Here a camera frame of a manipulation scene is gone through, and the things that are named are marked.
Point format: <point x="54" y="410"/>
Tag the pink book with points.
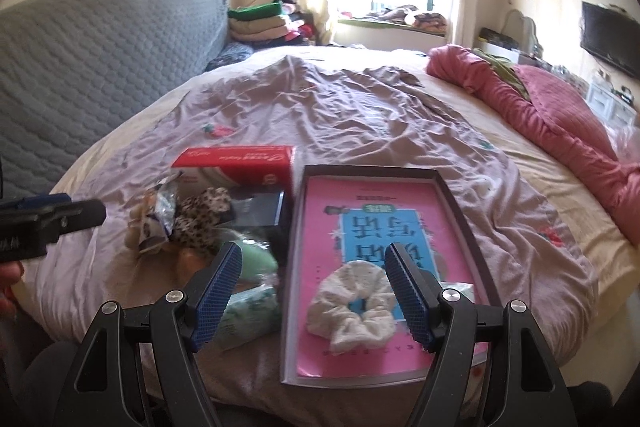
<point x="320" y="227"/>

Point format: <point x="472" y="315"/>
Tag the cream bed sheet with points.
<point x="595" y="232"/>

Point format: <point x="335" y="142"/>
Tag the stack of folded clothes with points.
<point x="265" y="24"/>

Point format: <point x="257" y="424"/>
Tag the mint floral tissue packet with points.
<point x="250" y="314"/>

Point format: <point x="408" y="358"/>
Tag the dark knitted pillow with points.
<point x="227" y="54"/>

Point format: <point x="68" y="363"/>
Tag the lilac quilt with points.
<point x="360" y="117"/>

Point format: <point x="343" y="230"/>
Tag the small mint packet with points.
<point x="462" y="289"/>

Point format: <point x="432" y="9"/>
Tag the white scrunchie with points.
<point x="350" y="307"/>

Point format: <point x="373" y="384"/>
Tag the black television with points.
<point x="607" y="37"/>

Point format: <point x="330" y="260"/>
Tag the red and white carton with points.
<point x="235" y="159"/>

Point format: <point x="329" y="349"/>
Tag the beige plush bear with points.
<point x="147" y="222"/>

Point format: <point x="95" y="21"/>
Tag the person's left hand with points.
<point x="9" y="287"/>

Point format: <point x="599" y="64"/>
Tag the white framed mirror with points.
<point x="520" y="29"/>

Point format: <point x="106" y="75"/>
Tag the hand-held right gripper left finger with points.
<point x="220" y="292"/>

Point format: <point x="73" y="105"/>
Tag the grey quilted headboard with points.
<point x="100" y="72"/>

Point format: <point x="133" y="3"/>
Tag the pink comforter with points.
<point x="565" y="127"/>

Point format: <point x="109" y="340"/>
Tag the small dark box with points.
<point x="260" y="209"/>

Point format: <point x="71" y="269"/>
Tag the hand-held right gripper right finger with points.
<point x="407" y="292"/>

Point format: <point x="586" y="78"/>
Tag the white cabinet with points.
<point x="607" y="99"/>

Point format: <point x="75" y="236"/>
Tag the pile of clothes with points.
<point x="400" y="18"/>

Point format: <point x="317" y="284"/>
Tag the green cloth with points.
<point x="502" y="72"/>

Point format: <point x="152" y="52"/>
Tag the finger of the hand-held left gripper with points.
<point x="82" y="213"/>
<point x="42" y="200"/>

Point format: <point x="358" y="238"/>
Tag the leopard print scrunchie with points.
<point x="197" y="212"/>

